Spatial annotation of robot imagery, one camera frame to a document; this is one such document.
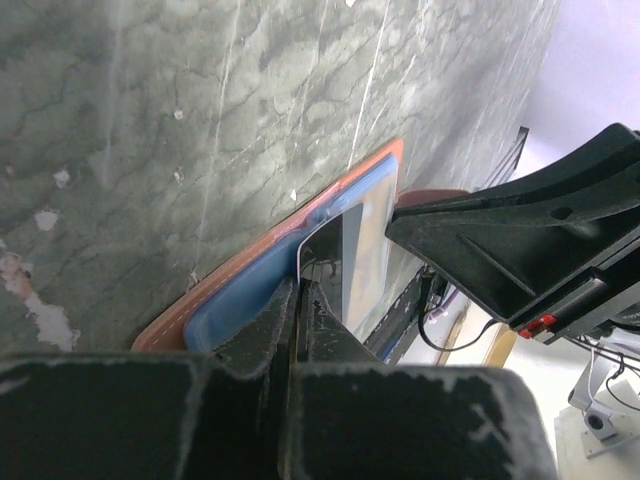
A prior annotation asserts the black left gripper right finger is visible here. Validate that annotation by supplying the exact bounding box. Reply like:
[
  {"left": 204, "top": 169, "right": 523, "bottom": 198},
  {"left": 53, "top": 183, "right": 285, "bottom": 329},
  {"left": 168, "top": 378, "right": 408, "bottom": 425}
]
[{"left": 292, "top": 279, "right": 559, "bottom": 480}]

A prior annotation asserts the gold patterned card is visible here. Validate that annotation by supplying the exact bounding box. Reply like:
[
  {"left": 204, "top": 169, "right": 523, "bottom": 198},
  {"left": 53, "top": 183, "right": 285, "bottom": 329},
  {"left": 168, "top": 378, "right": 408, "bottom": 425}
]
[{"left": 341, "top": 180, "right": 396, "bottom": 334}]

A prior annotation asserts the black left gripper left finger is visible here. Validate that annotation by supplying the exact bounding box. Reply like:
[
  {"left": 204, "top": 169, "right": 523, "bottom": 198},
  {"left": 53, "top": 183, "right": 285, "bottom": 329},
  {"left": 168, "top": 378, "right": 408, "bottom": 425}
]
[{"left": 1, "top": 280, "right": 298, "bottom": 479}]

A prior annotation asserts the pink leather card holder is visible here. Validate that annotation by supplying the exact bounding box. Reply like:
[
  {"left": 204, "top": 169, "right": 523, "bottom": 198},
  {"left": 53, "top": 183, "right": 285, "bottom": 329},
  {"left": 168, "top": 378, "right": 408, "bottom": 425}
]
[{"left": 131, "top": 138, "right": 463, "bottom": 352}]

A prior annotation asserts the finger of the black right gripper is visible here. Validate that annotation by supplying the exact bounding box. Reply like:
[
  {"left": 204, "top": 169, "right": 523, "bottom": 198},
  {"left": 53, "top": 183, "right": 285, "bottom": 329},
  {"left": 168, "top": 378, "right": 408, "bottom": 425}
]
[{"left": 386, "top": 123, "right": 639, "bottom": 344}]

